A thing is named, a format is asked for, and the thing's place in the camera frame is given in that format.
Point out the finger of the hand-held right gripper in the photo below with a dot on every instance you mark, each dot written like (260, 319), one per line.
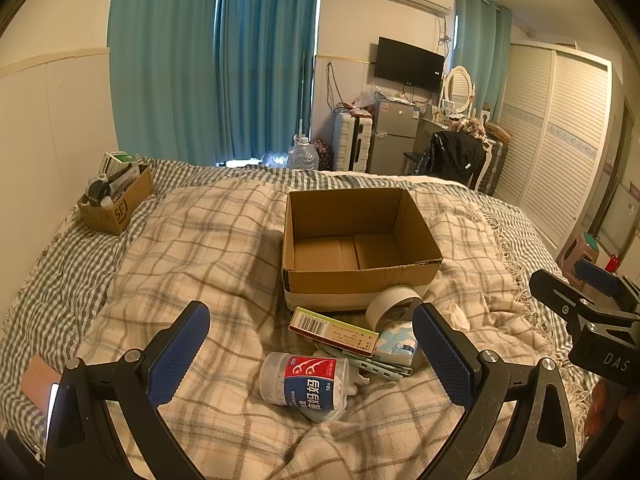
(595, 272)
(555, 292)

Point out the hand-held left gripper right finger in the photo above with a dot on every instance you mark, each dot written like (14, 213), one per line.
(445, 355)

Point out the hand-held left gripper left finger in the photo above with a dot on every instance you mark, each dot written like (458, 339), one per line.
(175, 355)

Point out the white tissue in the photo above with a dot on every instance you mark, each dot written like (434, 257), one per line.
(456, 316)

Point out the blue white tissue packet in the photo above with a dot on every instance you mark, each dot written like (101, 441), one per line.
(395, 342)

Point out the beige tape roll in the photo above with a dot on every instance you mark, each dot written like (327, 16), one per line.
(376, 310)

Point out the large cardboard box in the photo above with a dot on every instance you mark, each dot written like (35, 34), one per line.
(350, 282)

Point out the person's right hand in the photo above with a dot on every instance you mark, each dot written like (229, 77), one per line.
(620, 410)

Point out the small red object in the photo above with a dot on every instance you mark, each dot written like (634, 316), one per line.
(612, 263)

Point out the brown plastic stool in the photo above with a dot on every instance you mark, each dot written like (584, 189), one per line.
(580, 257)

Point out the beige plaid blanket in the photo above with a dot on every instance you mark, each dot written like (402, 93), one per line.
(200, 260)

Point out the white louvred wardrobe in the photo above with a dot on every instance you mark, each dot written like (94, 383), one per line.
(555, 150)

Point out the dark hard suitcase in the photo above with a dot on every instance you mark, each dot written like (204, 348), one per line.
(496, 167)

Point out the small brown cardboard box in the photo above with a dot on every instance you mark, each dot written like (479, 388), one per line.
(112, 215)

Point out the flat brown carton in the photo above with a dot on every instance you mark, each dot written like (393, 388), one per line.
(499, 132)

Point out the black jacket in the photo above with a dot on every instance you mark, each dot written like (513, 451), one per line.
(452, 155)

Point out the dark round container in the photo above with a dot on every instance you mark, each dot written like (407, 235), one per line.
(99, 190)

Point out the patterned fluffy cloth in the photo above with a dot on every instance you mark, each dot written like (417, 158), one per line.
(467, 127)

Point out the green white carton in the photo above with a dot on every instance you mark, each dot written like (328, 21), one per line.
(120, 162)

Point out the clear plastic bag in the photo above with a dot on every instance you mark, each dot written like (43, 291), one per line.
(274, 160)

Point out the grey small fridge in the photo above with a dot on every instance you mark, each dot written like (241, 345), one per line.
(395, 135)

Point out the white oval mirror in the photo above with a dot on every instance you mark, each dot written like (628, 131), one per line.
(459, 87)

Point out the dark floral bag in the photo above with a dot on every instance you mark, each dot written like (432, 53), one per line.
(324, 155)

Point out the white ribbed suitcase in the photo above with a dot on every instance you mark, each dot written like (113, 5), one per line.
(350, 140)

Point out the large clear water bottle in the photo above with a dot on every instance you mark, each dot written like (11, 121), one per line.
(302, 155)

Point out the narrow teal curtain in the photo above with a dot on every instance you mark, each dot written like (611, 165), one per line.
(480, 50)

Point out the white pole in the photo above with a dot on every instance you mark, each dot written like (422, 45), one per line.
(301, 95)

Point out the wide teal curtain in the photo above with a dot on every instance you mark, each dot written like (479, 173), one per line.
(160, 60)

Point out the teal window curtain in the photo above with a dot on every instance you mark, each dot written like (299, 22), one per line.
(265, 60)

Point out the black wall television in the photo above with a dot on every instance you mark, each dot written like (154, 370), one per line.
(407, 62)

